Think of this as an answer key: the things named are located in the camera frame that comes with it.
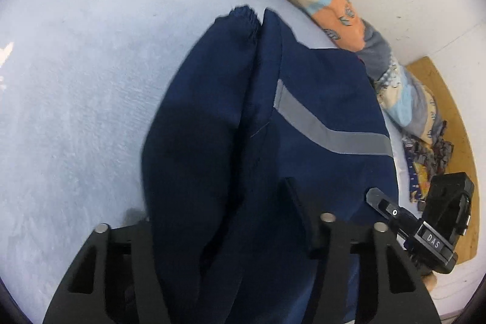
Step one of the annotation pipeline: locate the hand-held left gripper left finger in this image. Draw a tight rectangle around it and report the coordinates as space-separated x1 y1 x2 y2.
43 220 171 324

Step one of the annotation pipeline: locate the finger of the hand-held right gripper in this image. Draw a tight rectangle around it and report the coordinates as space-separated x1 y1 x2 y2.
366 187 423 238

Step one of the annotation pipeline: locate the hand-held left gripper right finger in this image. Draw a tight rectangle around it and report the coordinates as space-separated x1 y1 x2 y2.
284 178 442 324

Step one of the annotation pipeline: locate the navy blue jacket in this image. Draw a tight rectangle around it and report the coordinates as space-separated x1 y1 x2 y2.
141 5 399 324

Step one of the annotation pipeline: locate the blue yellow patterned cloth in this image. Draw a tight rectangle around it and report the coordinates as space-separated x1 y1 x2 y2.
402 134 454 211

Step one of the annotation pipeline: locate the wooden board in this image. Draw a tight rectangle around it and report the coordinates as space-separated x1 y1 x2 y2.
406 56 480 264

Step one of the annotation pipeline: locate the light blue bed sheet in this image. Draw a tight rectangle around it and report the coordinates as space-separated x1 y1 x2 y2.
0 0 411 321

